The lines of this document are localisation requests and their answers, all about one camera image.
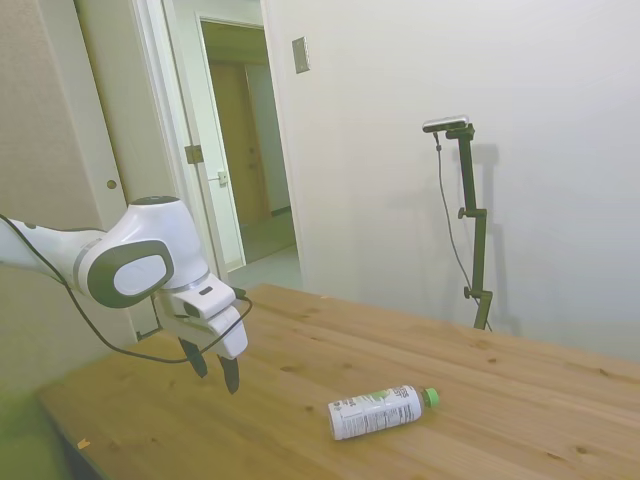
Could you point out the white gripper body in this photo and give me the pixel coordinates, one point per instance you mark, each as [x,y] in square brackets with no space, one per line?
[220,325]

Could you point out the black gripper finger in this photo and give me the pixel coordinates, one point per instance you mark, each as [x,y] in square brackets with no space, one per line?
[231,375]
[196,359]

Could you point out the white bottle with green cap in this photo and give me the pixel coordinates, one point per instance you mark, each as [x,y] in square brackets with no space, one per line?
[372,412]

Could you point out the small orange scrap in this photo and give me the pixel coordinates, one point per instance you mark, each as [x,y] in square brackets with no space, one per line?
[83,442]

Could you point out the metal door latch plate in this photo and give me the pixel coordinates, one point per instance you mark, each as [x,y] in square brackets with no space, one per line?
[194,154]

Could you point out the round door knob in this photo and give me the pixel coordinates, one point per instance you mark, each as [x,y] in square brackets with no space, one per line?
[111,184]

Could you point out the brown wooden door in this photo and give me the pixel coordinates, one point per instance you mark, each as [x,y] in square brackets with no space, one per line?
[235,140]

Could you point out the white open door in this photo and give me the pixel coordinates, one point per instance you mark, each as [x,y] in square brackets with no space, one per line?
[180,100]

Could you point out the white door with round knob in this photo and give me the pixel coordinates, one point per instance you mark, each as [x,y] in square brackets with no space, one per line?
[115,100]

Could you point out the grey wall switch plate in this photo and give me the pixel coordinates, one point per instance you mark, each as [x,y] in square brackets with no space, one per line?
[301,55]

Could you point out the black camera stand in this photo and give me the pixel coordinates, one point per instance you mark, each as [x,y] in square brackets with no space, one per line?
[470,185]

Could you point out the grey exterior camera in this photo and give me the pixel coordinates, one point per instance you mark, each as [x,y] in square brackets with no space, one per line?
[446,123]

